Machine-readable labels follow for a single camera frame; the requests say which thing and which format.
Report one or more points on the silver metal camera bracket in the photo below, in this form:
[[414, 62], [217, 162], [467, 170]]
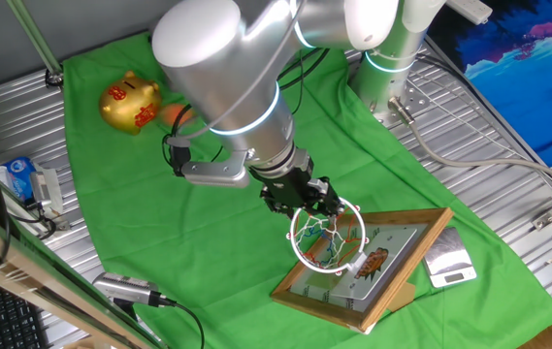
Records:
[[57, 220]]

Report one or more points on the blue tissue pack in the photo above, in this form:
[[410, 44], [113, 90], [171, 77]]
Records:
[[19, 179]]

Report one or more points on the green metal strut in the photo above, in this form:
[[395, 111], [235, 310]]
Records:
[[33, 34]]

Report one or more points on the wooden beam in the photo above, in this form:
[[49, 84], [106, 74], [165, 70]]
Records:
[[38, 276]]

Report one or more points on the golden piggy bank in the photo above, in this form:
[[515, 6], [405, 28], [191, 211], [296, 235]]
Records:
[[130, 104]]

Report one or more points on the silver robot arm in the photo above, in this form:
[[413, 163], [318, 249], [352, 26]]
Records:
[[217, 72]]

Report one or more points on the silver digital scale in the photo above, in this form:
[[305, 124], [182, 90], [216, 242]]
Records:
[[447, 254]]

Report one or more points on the blue printed mat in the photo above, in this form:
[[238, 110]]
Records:
[[523, 87]]

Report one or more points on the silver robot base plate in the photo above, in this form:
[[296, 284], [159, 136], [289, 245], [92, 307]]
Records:
[[413, 99]]

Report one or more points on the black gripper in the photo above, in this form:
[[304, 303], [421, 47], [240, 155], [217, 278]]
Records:
[[285, 186]]

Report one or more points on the silver ribbed depth camera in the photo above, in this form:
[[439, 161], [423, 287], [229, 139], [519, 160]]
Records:
[[125, 287]]

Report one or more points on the wooden picture frame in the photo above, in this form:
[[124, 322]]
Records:
[[411, 216]]

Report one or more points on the white toy basketball hoop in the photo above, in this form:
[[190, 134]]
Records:
[[397, 242]]

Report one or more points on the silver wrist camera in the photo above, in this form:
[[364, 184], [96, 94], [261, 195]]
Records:
[[215, 174]]

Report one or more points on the green cloth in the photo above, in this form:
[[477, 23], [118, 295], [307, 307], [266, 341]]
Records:
[[135, 218]]

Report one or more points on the white power strip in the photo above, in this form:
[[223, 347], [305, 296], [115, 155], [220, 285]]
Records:
[[469, 9]]

